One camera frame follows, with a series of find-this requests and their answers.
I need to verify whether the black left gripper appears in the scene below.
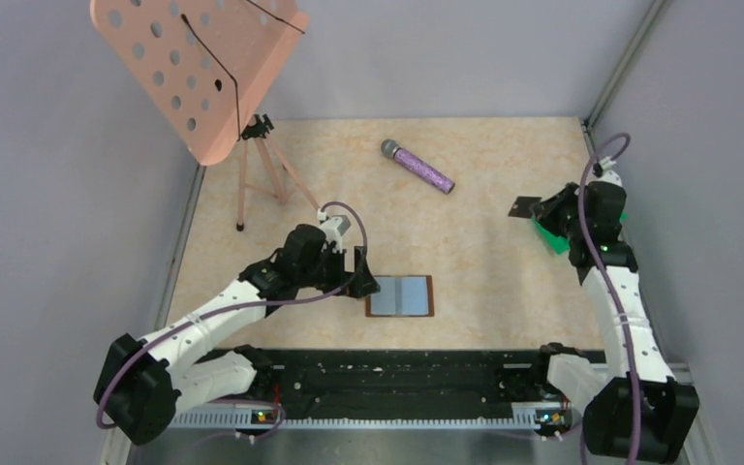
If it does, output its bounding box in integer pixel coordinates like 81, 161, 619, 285
297, 243, 379, 297

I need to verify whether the brown leather card holder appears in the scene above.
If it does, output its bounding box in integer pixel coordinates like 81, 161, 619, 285
365, 275, 435, 318

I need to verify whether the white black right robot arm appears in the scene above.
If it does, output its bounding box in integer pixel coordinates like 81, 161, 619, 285
529, 181, 699, 464

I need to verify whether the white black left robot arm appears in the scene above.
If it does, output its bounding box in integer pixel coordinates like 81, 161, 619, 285
93, 213, 380, 446

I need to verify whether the green plastic bin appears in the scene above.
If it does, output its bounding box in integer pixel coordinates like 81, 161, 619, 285
530, 211, 628, 255

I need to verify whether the purple glitter microphone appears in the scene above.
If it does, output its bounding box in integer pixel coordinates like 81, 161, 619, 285
381, 139, 455, 195

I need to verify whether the pink music stand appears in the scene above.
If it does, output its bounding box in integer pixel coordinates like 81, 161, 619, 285
90, 0, 333, 233

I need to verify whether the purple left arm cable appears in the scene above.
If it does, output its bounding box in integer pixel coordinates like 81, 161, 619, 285
94, 201, 369, 444

